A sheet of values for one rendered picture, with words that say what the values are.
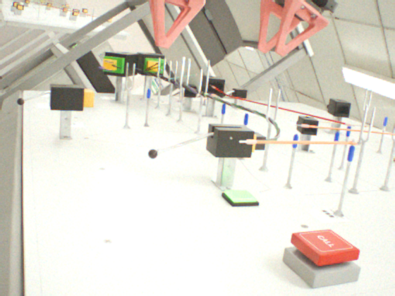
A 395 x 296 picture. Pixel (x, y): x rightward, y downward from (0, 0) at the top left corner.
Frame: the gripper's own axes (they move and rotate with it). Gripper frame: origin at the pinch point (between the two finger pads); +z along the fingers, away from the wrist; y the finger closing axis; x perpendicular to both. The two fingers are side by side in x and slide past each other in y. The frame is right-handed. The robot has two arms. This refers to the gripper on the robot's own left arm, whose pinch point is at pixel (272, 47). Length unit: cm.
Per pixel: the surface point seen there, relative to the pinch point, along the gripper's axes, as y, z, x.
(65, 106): 25.7, 24.5, 18.5
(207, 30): 102, -14, -22
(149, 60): 70, 8, -1
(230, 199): -6.1, 21.2, -2.8
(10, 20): 305, 26, 56
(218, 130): -1.6, 14.1, 1.7
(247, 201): -7.3, 20.3, -4.6
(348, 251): -27.1, 17.3, -4.8
